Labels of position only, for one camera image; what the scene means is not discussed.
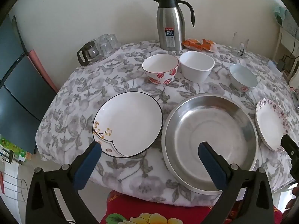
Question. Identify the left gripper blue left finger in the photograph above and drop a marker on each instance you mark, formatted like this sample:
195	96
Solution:
84	165

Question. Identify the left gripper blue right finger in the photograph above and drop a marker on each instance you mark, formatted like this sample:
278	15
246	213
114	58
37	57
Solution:
215	164

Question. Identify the pink floral rimmed plate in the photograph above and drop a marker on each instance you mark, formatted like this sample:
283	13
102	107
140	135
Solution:
272	124

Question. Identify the white plate black rim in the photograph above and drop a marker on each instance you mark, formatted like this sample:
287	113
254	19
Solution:
127	124

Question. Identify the pale blue bowl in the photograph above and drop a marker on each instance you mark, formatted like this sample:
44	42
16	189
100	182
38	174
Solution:
242	78

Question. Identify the white square bowl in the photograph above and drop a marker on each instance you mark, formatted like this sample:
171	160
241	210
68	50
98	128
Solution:
196	66

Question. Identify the strawberry pattern bowl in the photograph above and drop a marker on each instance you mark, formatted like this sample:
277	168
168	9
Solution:
160	68

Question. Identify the large stainless steel basin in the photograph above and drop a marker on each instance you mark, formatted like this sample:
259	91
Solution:
214	119

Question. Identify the red floral stool cushion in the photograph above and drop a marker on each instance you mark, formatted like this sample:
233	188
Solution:
126	209

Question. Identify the black charger plug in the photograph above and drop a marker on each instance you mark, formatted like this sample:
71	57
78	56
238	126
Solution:
281	64

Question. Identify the dark grey refrigerator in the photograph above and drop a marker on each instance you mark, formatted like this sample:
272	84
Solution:
25	95

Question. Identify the pink rolled mat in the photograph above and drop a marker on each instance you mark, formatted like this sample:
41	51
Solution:
39	67

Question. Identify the clear glass mug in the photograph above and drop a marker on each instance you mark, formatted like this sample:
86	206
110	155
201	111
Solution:
239	46

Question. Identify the orange snack packet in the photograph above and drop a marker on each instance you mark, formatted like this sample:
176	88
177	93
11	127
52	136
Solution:
203	45

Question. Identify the upturned drinking glass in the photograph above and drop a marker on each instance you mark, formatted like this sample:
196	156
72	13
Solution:
108	44

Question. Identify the stainless steel thermos jug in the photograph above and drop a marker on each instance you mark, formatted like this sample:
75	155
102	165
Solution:
170	24

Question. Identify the glass teapot black handle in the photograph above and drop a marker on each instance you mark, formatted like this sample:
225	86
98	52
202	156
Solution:
88	53

